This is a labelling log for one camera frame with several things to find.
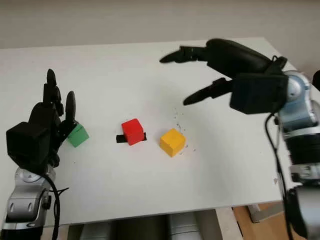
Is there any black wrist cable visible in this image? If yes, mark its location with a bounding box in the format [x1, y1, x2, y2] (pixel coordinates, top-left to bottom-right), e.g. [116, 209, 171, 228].
[264, 113, 295, 240]
[42, 174, 70, 240]

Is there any green wooden block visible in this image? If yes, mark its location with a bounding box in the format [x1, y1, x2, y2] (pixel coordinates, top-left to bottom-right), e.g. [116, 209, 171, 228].
[66, 123, 90, 148]

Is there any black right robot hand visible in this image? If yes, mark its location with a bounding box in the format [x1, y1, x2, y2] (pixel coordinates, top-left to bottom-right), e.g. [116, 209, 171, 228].
[159, 38, 275, 106]

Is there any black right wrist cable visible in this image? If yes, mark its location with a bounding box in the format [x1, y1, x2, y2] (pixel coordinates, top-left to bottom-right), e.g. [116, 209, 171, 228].
[264, 113, 295, 240]

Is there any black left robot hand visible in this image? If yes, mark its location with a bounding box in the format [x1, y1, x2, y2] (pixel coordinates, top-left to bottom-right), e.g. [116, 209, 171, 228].
[28, 68, 79, 168]

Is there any silver left robot leg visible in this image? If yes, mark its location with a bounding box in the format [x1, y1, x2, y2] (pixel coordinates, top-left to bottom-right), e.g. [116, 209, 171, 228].
[79, 221, 112, 240]

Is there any silver robot leg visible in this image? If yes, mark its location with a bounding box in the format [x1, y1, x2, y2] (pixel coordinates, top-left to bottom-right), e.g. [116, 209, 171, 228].
[79, 221, 112, 240]
[168, 211, 201, 240]

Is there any white table leg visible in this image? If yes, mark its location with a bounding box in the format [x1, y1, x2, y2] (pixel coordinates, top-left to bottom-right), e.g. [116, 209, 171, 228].
[216, 206, 243, 240]

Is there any red wooden block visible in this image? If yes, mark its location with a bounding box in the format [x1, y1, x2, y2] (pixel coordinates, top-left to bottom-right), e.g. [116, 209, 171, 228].
[121, 118, 145, 146]

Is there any yellow wooden block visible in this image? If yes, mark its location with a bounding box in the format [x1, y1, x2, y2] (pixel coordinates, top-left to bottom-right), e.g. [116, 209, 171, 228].
[159, 128, 187, 158]

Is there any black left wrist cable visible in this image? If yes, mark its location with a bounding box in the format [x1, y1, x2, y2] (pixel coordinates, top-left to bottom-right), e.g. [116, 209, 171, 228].
[42, 174, 70, 240]

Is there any black tape strip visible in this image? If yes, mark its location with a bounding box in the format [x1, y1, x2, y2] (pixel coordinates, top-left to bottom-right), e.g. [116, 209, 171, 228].
[115, 132, 148, 145]

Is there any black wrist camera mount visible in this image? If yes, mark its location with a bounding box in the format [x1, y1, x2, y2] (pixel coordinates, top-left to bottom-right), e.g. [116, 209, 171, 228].
[6, 121, 51, 176]
[229, 72, 290, 115]

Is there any grey table frame bar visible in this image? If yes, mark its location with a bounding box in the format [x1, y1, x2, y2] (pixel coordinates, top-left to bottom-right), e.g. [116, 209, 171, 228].
[247, 203, 285, 224]

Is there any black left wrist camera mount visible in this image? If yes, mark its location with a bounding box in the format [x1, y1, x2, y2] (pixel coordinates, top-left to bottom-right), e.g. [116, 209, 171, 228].
[6, 121, 51, 176]

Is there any black chair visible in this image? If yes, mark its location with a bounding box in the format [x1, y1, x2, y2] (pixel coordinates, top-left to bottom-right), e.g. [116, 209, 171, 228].
[312, 71, 320, 92]

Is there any silver right robot leg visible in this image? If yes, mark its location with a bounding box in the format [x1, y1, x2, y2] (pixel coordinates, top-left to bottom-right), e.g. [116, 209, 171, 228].
[168, 211, 201, 240]

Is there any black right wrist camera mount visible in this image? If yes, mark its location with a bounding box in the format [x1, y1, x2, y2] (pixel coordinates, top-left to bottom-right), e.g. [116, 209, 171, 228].
[229, 72, 290, 115]

